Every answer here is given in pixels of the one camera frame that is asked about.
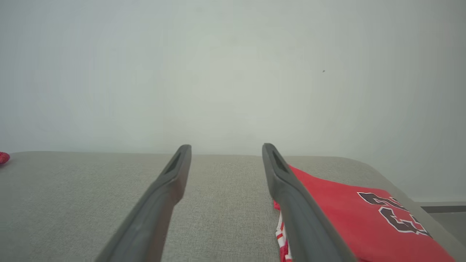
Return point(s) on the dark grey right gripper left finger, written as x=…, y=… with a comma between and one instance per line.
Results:
x=153, y=218

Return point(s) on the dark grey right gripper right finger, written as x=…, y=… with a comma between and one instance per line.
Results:
x=305, y=225

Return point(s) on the red garment with white band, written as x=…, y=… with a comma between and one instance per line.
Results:
x=3, y=158

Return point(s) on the red jersey with striped trim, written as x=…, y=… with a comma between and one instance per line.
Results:
x=346, y=211

